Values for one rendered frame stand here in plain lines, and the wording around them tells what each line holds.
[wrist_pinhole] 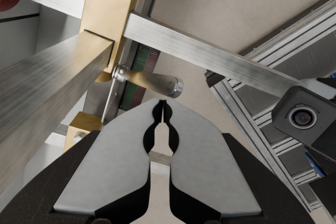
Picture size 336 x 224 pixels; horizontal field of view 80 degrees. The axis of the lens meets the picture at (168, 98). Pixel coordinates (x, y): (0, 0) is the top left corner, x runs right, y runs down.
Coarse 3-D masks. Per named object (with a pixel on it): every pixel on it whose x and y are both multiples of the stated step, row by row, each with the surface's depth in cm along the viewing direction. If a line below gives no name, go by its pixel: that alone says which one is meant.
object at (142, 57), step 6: (144, 48) 42; (144, 54) 43; (138, 60) 43; (144, 60) 43; (138, 66) 44; (132, 84) 46; (132, 90) 46; (126, 96) 47; (132, 96) 47; (126, 102) 48; (126, 108) 49
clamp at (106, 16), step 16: (96, 0) 23; (112, 0) 23; (128, 0) 23; (96, 16) 23; (112, 16) 23; (128, 16) 24; (80, 32) 24; (96, 32) 24; (112, 32) 24; (112, 48) 25; (112, 64) 26; (96, 80) 27
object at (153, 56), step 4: (152, 52) 42; (156, 52) 42; (148, 56) 43; (152, 56) 43; (156, 56) 43; (148, 60) 43; (152, 60) 43; (148, 64) 44; (152, 64) 44; (144, 68) 44; (148, 68) 44; (152, 68) 44; (140, 88) 46; (144, 88) 46; (136, 92) 47; (140, 92) 47; (136, 96) 47; (140, 96) 47; (132, 100) 48; (136, 100) 48; (140, 100) 48; (132, 104) 48; (136, 104) 48
